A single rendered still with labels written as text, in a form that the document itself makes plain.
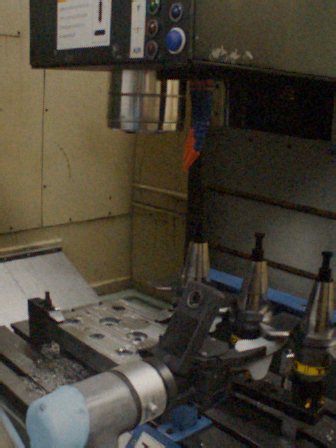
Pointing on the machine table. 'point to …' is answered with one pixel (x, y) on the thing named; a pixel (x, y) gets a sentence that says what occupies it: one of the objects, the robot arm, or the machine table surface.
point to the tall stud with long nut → (286, 366)
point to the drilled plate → (89, 349)
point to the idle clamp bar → (274, 396)
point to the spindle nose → (145, 101)
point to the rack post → (184, 424)
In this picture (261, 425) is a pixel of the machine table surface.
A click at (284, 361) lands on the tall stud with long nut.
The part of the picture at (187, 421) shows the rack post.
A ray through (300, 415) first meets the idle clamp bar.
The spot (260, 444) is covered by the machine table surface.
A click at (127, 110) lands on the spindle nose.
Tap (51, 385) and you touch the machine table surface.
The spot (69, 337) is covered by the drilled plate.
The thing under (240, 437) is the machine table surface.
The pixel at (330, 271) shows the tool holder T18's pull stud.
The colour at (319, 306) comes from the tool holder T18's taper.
